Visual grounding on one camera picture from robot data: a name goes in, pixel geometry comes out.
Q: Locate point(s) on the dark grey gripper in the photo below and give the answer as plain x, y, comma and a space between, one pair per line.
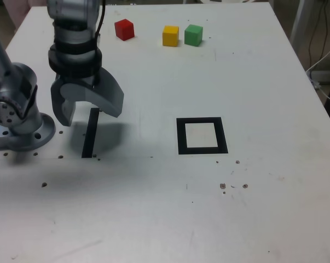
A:
80, 80

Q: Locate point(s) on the red cube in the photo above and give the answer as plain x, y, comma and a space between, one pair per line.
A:
124, 30

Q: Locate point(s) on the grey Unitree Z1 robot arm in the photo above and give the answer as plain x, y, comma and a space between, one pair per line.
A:
22, 120

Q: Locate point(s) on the black tape square outline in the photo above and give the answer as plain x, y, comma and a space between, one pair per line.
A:
181, 137

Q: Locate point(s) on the white metal frame leg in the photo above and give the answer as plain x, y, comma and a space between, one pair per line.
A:
297, 22

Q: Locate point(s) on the black tape strip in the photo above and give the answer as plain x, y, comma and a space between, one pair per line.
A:
89, 137

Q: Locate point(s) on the yellow cube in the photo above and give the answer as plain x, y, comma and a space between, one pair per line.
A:
170, 37

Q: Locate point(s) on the green cube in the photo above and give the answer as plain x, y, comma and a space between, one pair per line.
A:
193, 35

